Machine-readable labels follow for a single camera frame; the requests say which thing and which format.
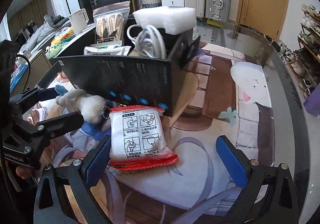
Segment white plush toy keychain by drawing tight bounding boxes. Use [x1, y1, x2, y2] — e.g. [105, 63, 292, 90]
[55, 85, 110, 125]

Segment red white snack packet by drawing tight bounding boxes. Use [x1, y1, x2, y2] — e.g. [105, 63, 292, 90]
[108, 105, 179, 170]

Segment white medicine sachet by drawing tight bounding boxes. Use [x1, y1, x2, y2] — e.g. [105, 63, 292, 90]
[84, 41, 131, 56]

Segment black cardboard box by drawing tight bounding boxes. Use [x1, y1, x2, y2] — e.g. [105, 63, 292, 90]
[55, 30, 200, 116]

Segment zip bag of white laces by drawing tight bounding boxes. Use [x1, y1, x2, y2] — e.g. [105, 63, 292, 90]
[93, 1, 130, 43]

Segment white charging cable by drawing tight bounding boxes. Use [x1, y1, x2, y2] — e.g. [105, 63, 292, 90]
[126, 24, 168, 60]

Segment white foam wrap piece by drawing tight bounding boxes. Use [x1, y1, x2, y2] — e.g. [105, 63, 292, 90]
[133, 6, 197, 35]

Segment person's left hand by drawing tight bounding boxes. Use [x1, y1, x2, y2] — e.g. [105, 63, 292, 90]
[16, 166, 33, 180]

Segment grey side cabinet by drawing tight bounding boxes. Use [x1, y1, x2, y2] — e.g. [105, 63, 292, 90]
[11, 24, 97, 95]

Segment white air purifier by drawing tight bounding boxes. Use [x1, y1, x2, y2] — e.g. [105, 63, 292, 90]
[68, 8, 89, 34]

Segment purple bag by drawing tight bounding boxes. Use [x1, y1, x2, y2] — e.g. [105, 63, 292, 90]
[303, 84, 320, 117]

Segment anime print table mat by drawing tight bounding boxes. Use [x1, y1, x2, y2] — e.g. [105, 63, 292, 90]
[24, 41, 277, 224]

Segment wooden shoe rack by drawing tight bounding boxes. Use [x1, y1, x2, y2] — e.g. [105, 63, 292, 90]
[289, 4, 319, 98]

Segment wicker basket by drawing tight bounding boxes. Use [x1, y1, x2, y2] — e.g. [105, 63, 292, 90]
[141, 0, 162, 8]

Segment silver aluminium suitcase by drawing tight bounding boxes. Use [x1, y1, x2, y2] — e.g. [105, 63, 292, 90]
[205, 0, 231, 22]

